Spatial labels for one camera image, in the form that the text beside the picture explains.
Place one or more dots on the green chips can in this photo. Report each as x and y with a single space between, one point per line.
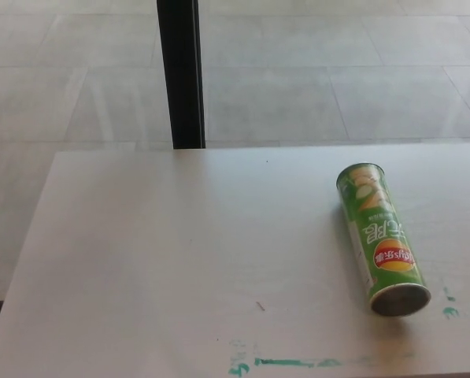
380 232

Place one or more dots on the black window frame post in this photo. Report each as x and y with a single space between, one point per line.
181 78

